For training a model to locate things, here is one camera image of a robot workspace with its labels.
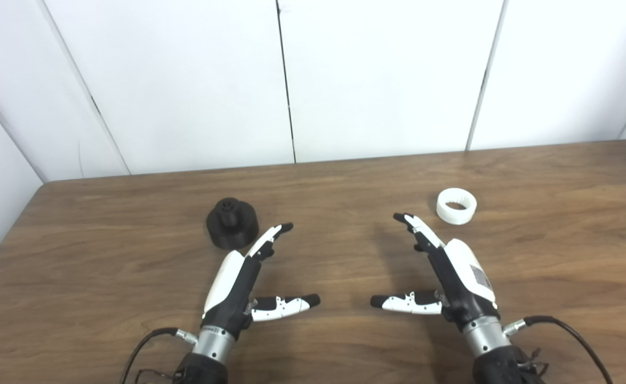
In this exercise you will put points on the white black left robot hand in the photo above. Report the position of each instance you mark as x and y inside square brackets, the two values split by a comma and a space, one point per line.
[230, 288]

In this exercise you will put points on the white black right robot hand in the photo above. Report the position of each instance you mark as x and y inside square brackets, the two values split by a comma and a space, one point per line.
[465, 277]

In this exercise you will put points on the round black plastic part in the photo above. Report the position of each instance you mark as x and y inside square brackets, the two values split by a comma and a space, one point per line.
[233, 226]

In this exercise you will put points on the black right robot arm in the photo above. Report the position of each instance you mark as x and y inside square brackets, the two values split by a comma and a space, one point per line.
[497, 362]

